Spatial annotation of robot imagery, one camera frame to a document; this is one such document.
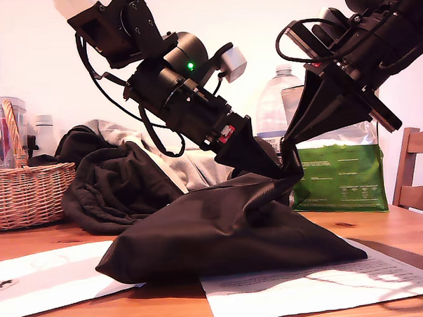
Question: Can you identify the white printed paper sheet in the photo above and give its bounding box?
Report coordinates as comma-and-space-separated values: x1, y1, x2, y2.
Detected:
197, 235, 423, 317

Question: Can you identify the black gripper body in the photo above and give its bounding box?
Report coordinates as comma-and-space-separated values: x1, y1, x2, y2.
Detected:
161, 78, 253, 161
283, 0, 423, 138

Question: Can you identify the white paper with black sticker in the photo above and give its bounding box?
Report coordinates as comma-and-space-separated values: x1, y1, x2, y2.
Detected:
0, 238, 147, 317

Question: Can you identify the black zip bag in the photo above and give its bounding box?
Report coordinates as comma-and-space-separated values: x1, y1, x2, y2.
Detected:
90, 134, 369, 287

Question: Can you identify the black hoodie with grey lining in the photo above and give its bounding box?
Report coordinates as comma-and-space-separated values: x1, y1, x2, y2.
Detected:
27, 111, 293, 239

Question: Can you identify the small black object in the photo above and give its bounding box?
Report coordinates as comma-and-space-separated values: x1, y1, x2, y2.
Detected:
27, 134, 41, 161

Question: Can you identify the large clear water bottle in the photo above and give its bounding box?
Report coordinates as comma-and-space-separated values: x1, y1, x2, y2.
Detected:
253, 62, 309, 164

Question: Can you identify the wooden chair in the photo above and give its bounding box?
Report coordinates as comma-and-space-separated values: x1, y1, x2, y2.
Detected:
389, 126, 423, 218

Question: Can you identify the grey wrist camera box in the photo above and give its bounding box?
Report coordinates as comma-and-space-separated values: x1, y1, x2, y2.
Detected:
309, 5, 351, 49
206, 41, 249, 85

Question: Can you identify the white bottle with cap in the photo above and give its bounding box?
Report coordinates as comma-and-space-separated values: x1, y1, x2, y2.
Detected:
34, 114, 58, 159

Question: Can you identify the long thin black cable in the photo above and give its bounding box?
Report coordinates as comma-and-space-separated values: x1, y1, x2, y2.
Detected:
75, 29, 171, 133

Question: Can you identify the wicker basket with handle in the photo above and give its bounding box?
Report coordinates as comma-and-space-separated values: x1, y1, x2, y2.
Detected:
0, 97, 79, 231

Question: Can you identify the black cable loop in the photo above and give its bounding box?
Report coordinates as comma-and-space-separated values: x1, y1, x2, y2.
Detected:
274, 17, 338, 65
137, 102, 187, 159

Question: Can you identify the green and silver pouch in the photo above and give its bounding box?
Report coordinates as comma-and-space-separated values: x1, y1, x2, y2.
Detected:
281, 82, 390, 217

